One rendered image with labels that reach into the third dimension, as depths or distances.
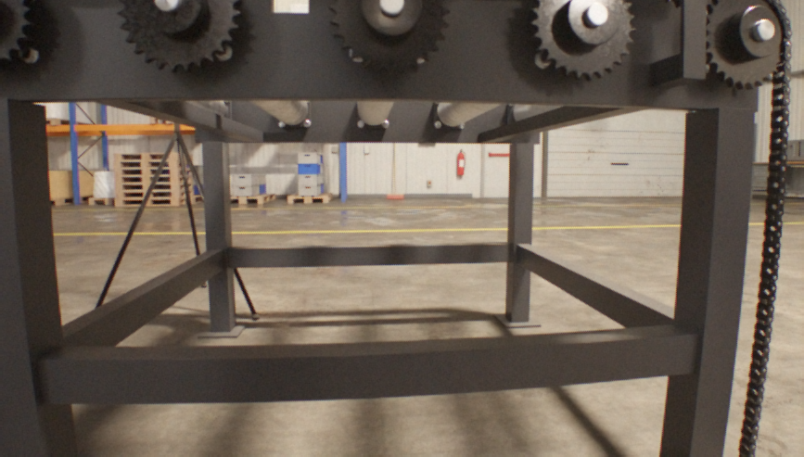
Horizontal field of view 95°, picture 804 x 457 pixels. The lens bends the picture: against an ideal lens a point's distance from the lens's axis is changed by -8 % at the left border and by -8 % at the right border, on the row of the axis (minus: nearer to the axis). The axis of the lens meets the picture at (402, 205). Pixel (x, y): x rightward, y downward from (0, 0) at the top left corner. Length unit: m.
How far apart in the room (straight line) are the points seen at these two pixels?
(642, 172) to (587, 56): 11.33
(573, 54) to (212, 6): 0.53
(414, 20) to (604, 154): 10.86
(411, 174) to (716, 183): 9.07
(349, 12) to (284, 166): 9.26
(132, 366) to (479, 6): 0.79
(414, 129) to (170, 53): 1.09
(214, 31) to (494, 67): 0.42
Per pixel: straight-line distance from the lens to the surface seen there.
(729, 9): 0.87
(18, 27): 0.78
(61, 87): 0.79
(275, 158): 9.87
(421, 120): 1.60
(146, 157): 8.87
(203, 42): 0.65
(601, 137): 11.35
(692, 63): 0.77
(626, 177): 11.73
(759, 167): 12.27
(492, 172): 10.10
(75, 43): 0.79
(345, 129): 1.58
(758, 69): 0.89
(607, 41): 0.72
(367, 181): 9.66
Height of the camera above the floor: 0.63
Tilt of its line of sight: 5 degrees down
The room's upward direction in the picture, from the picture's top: straight up
